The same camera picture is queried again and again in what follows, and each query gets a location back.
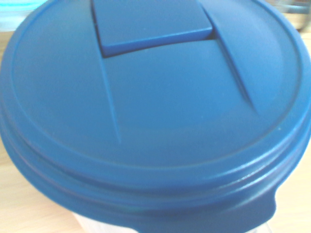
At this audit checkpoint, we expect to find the clear pitcher with blue lid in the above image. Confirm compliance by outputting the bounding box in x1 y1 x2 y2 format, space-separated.
0 0 311 233

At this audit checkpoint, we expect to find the glass container with teal lid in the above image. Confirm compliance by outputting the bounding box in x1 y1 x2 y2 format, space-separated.
0 0 46 32

